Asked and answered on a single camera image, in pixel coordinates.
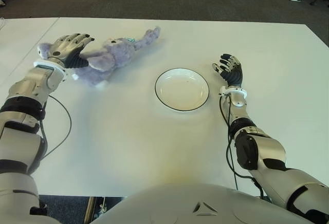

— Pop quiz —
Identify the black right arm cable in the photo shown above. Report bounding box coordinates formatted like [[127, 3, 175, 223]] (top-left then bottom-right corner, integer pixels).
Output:
[[218, 94, 266, 199]]

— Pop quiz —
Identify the white plate black rim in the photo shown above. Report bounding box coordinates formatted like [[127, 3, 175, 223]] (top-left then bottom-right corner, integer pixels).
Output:
[[154, 67, 210, 112]]

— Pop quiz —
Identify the metal table leg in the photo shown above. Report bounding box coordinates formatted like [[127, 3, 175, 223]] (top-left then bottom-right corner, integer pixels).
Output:
[[86, 197, 97, 224]]

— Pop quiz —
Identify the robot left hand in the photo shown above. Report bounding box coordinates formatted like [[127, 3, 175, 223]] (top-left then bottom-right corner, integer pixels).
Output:
[[38, 32, 96, 69]]

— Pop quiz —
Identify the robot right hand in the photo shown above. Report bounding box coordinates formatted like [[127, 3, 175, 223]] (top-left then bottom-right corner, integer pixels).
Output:
[[212, 53, 244, 88]]

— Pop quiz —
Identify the silver robot torso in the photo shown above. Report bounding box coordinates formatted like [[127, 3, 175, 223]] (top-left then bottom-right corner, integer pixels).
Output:
[[91, 182, 318, 224]]

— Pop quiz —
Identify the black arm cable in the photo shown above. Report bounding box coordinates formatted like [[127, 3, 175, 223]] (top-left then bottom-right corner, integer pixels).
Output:
[[38, 94, 72, 159], [218, 94, 266, 199]]

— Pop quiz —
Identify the purple plush doll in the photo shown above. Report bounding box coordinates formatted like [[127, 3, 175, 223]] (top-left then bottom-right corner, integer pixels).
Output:
[[37, 26, 162, 88]]

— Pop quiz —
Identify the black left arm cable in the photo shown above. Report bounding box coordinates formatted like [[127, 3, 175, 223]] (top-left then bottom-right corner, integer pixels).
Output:
[[38, 94, 72, 159]]

